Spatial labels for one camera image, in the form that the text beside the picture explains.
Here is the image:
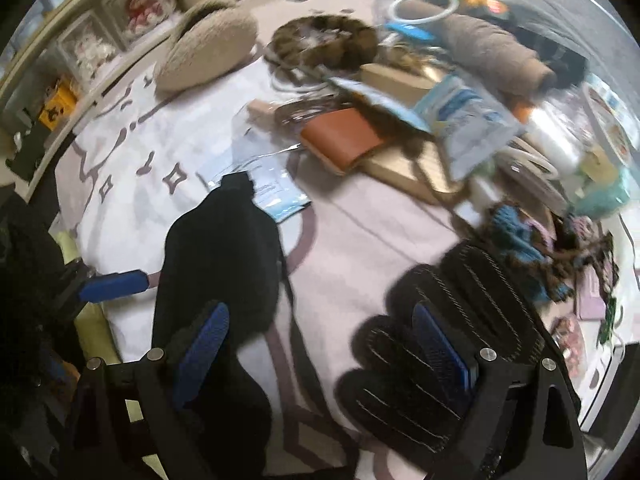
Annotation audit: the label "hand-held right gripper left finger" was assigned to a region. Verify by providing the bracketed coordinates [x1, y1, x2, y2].
[65, 302, 231, 480]

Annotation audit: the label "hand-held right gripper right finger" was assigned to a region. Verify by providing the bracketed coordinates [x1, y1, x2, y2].
[412, 302, 588, 480]

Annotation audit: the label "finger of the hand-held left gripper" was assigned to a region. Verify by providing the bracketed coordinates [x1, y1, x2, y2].
[50, 261, 152, 311]

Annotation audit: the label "black stitched glove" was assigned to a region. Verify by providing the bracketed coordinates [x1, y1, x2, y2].
[335, 240, 581, 461]

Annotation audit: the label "black eye mask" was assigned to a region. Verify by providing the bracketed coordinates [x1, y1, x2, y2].
[152, 172, 287, 461]

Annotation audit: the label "white blue medicine sachet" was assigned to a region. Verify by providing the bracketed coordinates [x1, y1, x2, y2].
[200, 165, 311, 223]

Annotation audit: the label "printed blanket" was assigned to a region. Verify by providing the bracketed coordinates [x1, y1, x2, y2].
[54, 0, 640, 480]

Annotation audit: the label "blue knit item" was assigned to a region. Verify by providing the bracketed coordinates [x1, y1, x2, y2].
[487, 202, 575, 303]

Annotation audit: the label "pink notebook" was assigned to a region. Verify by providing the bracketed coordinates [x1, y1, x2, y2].
[575, 269, 615, 322]

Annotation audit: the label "yellow box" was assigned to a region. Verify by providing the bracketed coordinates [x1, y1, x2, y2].
[39, 77, 81, 128]

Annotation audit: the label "wooden board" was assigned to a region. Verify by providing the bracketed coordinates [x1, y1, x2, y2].
[362, 142, 467, 206]

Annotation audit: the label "clear plastic bag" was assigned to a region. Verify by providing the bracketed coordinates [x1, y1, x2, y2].
[231, 105, 301, 171]

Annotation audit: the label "wooden bedside shelf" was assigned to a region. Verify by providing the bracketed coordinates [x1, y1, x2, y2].
[0, 0, 201, 181]

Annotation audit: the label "white bangles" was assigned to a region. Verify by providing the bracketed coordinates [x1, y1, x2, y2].
[495, 142, 558, 187]

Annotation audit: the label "teal item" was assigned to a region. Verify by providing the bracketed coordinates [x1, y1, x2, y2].
[570, 170, 631, 218]

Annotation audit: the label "small wooden piece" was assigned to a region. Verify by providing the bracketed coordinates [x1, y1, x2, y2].
[248, 100, 281, 128]

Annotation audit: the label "brown leather wallet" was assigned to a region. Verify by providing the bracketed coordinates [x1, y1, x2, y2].
[300, 107, 396, 176]

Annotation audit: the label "large blue white packet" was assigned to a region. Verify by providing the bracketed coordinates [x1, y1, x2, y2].
[415, 75, 526, 181]

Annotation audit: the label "clear figurine display box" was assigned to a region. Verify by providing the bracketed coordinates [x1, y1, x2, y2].
[56, 11, 122, 81]
[102, 0, 177, 43]

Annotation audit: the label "white plastic roll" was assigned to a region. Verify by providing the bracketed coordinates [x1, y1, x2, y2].
[525, 105, 596, 171]

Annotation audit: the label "flat blue edged packet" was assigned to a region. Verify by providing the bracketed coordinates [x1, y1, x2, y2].
[330, 77, 431, 133]

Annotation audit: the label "wooden box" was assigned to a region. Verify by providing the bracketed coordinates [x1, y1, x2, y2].
[360, 62, 437, 106]

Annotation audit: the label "beige yarn cone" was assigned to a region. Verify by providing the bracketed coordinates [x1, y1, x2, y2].
[400, 0, 558, 93]

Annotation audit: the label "blue plastic clip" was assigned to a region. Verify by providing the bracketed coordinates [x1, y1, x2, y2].
[394, 22, 437, 44]

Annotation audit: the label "black cloth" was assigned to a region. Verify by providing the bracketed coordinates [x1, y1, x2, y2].
[505, 15, 587, 87]

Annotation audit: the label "brown fur headband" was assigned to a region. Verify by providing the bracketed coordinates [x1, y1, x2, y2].
[270, 16, 381, 73]

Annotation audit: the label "dark brown braided cord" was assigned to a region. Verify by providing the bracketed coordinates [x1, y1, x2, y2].
[545, 217, 617, 303]

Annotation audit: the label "white ring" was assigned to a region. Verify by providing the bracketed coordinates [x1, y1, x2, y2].
[390, 0, 458, 26]

